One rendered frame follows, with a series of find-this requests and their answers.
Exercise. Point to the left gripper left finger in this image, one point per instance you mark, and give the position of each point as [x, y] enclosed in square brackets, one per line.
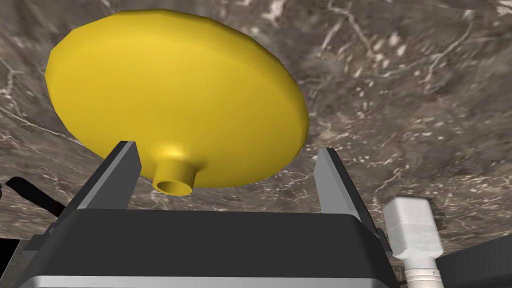
[108, 180]

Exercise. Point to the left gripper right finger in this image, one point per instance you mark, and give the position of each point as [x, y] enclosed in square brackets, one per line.
[335, 184]

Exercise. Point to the white square bottle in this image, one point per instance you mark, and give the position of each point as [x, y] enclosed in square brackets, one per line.
[414, 236]

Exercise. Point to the yellow funnel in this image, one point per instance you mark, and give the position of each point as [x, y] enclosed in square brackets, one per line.
[172, 92]

